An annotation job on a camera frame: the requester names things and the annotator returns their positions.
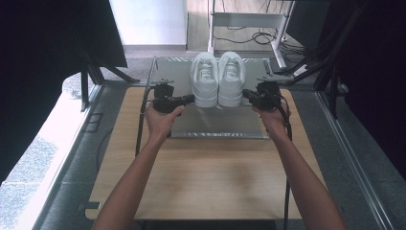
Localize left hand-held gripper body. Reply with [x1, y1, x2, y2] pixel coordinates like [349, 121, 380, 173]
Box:
[149, 78, 180, 114]

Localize white desk frame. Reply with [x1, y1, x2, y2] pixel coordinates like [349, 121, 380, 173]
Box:
[206, 0, 296, 70]

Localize metal two-tier shoe rack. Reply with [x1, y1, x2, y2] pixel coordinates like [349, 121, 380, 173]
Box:
[140, 56, 285, 140]

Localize black metal stand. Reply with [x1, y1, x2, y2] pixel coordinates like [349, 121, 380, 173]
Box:
[276, 0, 368, 120]
[78, 44, 142, 113]

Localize black floor cables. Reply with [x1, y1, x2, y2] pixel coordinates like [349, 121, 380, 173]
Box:
[213, 25, 307, 56]

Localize white power strip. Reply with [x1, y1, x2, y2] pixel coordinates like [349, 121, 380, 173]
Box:
[293, 63, 310, 77]

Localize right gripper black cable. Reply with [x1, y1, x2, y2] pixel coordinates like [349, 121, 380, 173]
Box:
[277, 95, 293, 230]

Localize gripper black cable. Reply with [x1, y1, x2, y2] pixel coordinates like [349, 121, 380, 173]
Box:
[135, 85, 157, 157]
[277, 95, 293, 230]

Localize aluminium floor rail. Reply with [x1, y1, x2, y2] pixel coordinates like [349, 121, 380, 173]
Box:
[315, 90, 395, 230]

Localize person's right hand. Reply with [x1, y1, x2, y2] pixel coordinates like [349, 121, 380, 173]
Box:
[252, 102, 292, 137]

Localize person's left hand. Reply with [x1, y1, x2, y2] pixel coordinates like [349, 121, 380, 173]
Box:
[145, 104, 186, 142]

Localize white sneaker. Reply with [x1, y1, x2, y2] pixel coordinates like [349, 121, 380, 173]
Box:
[190, 52, 220, 108]
[217, 51, 247, 107]

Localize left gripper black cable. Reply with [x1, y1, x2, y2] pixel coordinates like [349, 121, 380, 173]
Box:
[135, 85, 157, 157]

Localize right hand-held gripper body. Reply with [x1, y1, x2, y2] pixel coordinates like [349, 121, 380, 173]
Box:
[252, 74, 295, 112]

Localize black curtain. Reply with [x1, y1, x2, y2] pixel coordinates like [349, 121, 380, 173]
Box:
[0, 0, 128, 185]
[319, 0, 406, 181]

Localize dark floor socket plate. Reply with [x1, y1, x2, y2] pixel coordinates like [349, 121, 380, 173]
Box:
[85, 112, 103, 133]

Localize black tape strip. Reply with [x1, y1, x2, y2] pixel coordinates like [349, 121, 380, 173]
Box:
[83, 201, 102, 211]

